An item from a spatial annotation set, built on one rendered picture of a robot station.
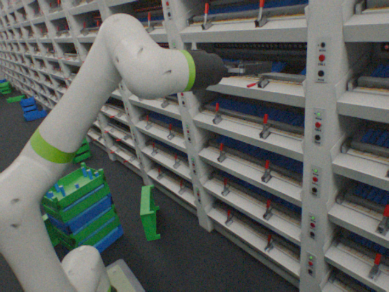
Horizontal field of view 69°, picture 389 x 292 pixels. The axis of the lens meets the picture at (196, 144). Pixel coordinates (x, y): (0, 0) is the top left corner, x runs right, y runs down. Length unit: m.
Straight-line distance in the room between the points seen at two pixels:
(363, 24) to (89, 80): 0.65
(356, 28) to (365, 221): 0.58
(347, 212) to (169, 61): 0.78
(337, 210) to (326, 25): 0.59
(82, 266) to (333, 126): 0.89
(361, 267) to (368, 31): 0.77
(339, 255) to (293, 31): 0.80
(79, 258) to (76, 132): 0.47
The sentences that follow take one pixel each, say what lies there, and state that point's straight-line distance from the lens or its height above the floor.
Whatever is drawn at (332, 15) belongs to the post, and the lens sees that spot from 0.86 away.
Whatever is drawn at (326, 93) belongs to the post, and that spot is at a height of 0.95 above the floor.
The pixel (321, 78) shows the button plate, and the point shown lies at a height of 1.00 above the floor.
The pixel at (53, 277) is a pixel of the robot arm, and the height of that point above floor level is 0.66.
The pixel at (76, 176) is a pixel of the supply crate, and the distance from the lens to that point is 1.85.
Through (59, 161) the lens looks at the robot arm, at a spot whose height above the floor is 0.92.
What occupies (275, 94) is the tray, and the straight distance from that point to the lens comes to 1.01.
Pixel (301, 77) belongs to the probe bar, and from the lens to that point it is 0.99.
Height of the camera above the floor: 1.23
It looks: 26 degrees down
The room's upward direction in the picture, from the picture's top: 9 degrees counter-clockwise
